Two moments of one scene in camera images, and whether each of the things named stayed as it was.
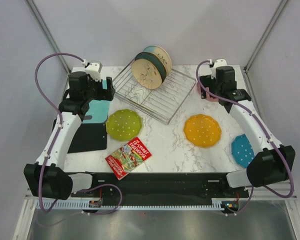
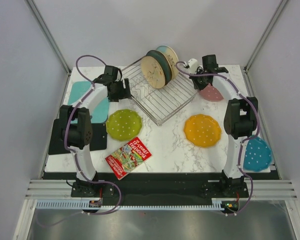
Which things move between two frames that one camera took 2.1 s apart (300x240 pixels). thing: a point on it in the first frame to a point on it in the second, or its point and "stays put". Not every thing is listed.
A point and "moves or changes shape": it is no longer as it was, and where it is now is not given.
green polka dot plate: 124,125 stays put
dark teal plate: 154,58 to 168,70
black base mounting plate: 176,186 stays put
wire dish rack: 162,103 moves or changes shape
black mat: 90,137 stays put
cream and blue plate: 162,53 to 173,57
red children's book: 127,157 stays put
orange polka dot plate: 202,130 stays put
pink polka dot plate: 208,97 stays put
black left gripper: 105,94 to 125,93
